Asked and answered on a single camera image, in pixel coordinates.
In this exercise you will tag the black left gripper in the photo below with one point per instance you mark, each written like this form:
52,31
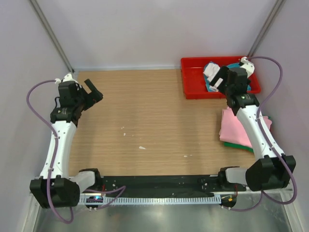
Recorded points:
96,96

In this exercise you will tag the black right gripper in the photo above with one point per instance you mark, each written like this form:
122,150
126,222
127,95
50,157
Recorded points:
222,74

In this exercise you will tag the white t shirt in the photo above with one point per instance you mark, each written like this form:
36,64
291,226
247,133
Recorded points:
210,71

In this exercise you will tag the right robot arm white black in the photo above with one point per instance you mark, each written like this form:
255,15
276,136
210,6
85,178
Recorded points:
272,168

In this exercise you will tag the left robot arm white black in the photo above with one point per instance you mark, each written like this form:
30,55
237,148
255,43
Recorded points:
54,187

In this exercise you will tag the teal t shirt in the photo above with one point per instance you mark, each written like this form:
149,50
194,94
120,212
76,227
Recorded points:
233,66

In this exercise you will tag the red plastic tray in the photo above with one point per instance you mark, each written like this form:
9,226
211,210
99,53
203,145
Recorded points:
194,85

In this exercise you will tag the folded pink t shirt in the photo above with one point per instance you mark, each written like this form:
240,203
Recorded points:
247,127

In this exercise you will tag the folded green t shirt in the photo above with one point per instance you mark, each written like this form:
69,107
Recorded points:
237,145

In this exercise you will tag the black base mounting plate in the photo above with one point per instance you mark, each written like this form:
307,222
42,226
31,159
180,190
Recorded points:
166,186

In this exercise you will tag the right aluminium frame post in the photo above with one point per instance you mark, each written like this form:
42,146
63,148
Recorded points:
274,12

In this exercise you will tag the aluminium frame post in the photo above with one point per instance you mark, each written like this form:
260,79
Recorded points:
274,12
49,31

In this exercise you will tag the left aluminium frame post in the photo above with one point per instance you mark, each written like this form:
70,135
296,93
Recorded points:
49,31

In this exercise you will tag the white slotted cable duct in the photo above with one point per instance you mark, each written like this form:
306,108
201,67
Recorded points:
94,200

